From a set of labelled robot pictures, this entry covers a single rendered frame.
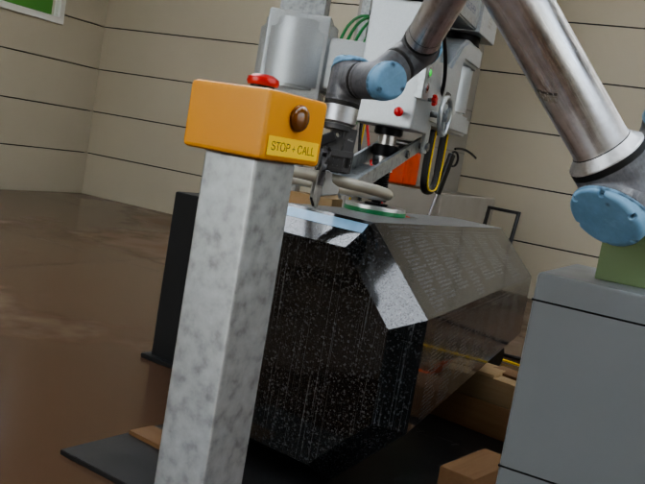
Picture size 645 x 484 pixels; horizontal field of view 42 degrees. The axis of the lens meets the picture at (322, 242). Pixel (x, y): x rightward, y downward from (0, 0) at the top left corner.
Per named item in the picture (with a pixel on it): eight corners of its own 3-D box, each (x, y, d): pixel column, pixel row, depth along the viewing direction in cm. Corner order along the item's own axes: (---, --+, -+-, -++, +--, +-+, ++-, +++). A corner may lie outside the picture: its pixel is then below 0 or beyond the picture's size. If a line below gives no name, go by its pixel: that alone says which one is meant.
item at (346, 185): (264, 179, 264) (266, 170, 264) (411, 207, 247) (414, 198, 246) (185, 156, 219) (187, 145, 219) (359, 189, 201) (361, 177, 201)
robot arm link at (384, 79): (405, 48, 195) (371, 49, 205) (371, 73, 191) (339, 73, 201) (419, 84, 200) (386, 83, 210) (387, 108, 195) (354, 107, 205)
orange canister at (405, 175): (375, 183, 620) (383, 139, 617) (400, 186, 665) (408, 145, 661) (402, 189, 611) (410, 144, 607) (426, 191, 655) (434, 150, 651)
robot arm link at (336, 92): (350, 52, 202) (326, 52, 209) (340, 103, 202) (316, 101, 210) (379, 62, 207) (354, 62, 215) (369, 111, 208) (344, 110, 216)
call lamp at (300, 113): (283, 129, 97) (288, 102, 96) (299, 133, 99) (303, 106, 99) (296, 132, 96) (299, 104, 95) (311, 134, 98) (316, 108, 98)
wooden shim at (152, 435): (129, 434, 269) (129, 429, 269) (152, 428, 277) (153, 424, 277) (181, 462, 255) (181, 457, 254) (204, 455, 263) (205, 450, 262)
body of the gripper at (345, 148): (348, 176, 207) (359, 129, 207) (316, 168, 206) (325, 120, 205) (344, 176, 215) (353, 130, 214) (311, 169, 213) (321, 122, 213)
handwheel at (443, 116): (423, 134, 306) (431, 94, 304) (449, 139, 302) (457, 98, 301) (412, 132, 292) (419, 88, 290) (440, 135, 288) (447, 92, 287)
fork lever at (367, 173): (382, 143, 317) (383, 131, 315) (430, 152, 310) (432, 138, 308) (304, 188, 257) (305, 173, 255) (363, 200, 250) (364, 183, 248)
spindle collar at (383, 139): (376, 164, 300) (391, 80, 297) (400, 169, 297) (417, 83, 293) (366, 163, 289) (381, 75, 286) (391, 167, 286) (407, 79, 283)
